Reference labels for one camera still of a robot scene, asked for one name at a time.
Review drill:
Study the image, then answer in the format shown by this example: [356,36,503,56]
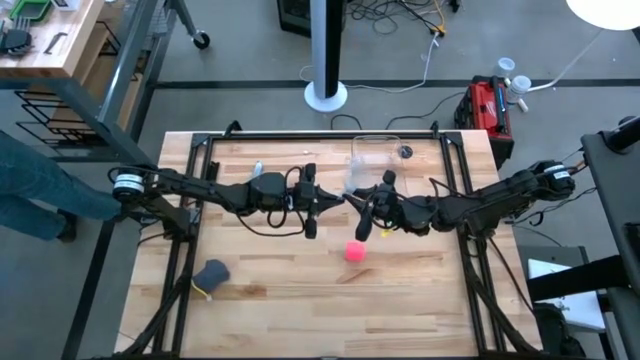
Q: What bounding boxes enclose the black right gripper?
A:
[342,169,404,242]

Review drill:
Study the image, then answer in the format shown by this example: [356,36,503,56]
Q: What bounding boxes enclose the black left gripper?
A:
[287,162,347,240]

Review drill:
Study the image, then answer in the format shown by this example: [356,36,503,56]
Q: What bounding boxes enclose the pink elastic bandage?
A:
[344,239,368,263]

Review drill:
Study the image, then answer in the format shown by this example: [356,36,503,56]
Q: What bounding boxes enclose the clear plastic bin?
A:
[349,134,407,194]

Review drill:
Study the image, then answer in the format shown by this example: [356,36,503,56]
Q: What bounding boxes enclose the red black tool bag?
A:
[453,74,516,170]

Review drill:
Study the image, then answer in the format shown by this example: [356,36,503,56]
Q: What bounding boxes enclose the black equipment case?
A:
[277,0,314,39]

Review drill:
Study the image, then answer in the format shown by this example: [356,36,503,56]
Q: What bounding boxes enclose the white plastic jar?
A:
[494,56,517,80]
[505,74,533,106]

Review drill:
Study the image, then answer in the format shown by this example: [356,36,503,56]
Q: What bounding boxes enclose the white flat board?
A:
[527,257,607,334]

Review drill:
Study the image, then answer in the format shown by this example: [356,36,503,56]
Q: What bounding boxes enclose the dark grey metal stand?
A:
[579,114,640,360]

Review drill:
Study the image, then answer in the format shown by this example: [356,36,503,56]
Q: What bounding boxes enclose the person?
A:
[0,129,123,245]

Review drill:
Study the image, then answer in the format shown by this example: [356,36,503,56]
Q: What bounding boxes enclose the white round lamp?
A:
[564,0,640,32]

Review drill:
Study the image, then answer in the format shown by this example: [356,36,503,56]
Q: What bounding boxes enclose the wooden workbench grey steel legs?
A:
[0,0,157,174]

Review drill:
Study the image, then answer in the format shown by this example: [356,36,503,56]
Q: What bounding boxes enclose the black hex key set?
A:
[0,17,34,57]

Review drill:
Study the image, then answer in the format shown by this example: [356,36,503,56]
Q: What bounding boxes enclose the green plastic tray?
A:
[9,0,53,23]

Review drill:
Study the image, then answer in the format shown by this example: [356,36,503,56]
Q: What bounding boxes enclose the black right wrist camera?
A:
[377,187,402,217]

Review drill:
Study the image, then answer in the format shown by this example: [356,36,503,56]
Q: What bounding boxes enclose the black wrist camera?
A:
[292,182,317,207]
[377,187,402,217]

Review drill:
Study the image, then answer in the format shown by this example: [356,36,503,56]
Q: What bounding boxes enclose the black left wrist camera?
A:
[292,182,317,207]

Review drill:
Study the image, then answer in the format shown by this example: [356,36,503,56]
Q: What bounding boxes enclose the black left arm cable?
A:
[219,164,307,239]

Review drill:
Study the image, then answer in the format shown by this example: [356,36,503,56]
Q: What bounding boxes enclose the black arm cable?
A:
[219,164,307,239]
[427,177,454,206]

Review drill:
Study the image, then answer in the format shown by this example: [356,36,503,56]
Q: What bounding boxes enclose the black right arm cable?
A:
[427,177,454,206]

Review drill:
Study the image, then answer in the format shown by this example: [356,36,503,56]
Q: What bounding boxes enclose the white floor cable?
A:
[298,32,441,95]

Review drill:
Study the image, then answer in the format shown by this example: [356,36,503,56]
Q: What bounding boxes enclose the yellow floor cable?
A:
[430,0,448,37]

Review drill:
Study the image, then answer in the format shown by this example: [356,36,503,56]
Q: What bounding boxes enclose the black floor cable bundle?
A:
[346,0,464,36]

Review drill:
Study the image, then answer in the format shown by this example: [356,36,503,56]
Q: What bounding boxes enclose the white lamp cable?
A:
[527,27,605,94]

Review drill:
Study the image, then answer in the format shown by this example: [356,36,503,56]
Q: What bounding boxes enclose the black wire rack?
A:
[13,22,124,149]

